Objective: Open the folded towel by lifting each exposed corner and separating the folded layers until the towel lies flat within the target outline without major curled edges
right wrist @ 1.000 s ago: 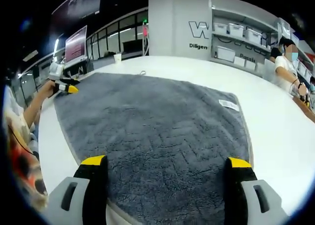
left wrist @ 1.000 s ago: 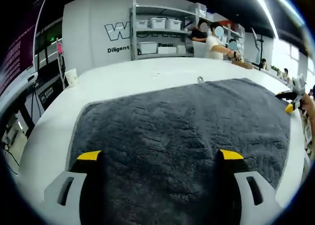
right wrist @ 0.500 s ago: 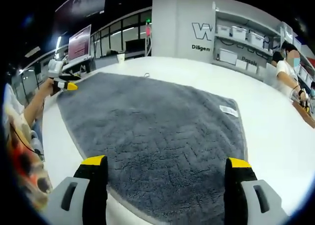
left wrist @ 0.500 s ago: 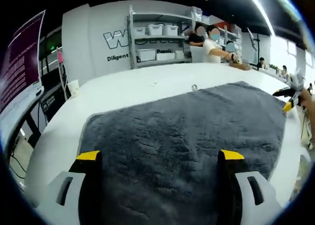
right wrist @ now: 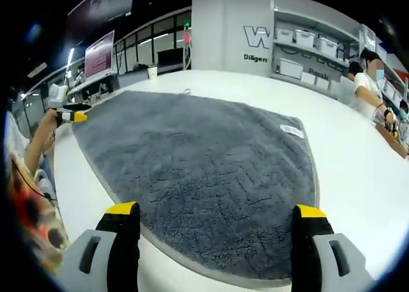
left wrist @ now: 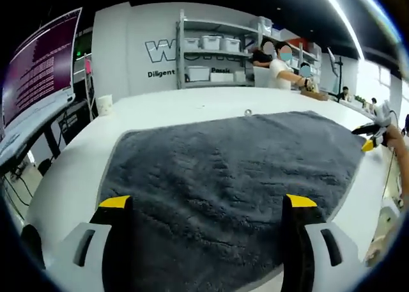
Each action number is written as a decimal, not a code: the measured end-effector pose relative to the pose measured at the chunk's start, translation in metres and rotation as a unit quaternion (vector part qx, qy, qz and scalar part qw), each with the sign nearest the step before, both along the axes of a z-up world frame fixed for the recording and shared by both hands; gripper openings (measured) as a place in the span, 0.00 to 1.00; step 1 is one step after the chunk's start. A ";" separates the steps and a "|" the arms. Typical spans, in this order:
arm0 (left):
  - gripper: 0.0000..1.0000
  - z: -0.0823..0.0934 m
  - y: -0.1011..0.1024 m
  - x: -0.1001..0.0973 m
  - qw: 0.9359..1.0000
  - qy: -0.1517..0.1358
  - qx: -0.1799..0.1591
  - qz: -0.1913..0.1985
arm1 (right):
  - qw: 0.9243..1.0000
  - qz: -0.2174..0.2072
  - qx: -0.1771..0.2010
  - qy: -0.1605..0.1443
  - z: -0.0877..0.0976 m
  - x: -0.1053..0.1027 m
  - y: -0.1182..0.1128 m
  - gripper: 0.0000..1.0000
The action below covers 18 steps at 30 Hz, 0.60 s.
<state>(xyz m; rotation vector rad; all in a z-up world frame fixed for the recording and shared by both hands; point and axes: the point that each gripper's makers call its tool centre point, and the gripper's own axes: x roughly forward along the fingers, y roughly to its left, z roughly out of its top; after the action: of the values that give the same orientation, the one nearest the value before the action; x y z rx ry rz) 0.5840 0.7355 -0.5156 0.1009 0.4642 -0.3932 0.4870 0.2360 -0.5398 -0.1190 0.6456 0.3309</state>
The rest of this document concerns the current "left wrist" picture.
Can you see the pink tag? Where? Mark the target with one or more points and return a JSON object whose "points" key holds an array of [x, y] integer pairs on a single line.
{"points": [[87, 65]]}

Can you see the grey towel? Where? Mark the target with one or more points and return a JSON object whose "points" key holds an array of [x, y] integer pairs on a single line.
{"points": [[207, 177]]}

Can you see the black box white label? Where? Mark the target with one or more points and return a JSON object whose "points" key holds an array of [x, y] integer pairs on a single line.
{"points": [[75, 122]]}

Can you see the brown wooden tray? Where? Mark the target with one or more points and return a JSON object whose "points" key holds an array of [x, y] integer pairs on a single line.
{"points": [[316, 96]]}

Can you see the person's right hand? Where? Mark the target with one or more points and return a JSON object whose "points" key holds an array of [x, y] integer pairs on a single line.
{"points": [[392, 137]]}

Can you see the small black box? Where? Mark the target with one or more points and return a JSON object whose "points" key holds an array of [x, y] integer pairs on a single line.
{"points": [[44, 167]]}

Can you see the black computer mouse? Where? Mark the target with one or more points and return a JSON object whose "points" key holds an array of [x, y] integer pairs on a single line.
{"points": [[33, 247]]}

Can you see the ceiling light strip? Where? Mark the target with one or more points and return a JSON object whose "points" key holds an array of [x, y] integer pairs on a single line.
{"points": [[343, 17]]}

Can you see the metal storage shelf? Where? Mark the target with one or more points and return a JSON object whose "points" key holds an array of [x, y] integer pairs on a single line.
{"points": [[306, 49], [180, 49]]}

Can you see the white paper cup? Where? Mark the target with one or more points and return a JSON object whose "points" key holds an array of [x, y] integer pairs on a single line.
{"points": [[104, 106]]}

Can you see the white laptop purple screen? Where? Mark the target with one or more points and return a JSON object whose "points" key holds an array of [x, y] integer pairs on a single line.
{"points": [[41, 65]]}

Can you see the group of white storage bins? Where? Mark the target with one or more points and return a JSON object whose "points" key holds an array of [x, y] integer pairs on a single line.
{"points": [[211, 42]]}

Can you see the small green plant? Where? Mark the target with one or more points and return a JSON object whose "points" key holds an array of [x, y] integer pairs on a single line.
{"points": [[360, 99]]}

